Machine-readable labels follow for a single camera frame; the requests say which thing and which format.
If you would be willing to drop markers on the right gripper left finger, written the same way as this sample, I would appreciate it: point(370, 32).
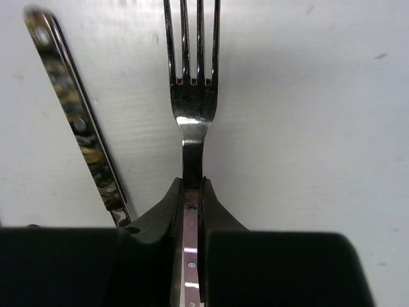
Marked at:
point(125, 266)

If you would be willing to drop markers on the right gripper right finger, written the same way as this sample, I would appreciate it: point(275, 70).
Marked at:
point(240, 267)

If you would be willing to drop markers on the fork with pink handle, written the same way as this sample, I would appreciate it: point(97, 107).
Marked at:
point(194, 104)

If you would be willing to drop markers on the fork with dark handle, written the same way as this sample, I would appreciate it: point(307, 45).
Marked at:
point(59, 65)

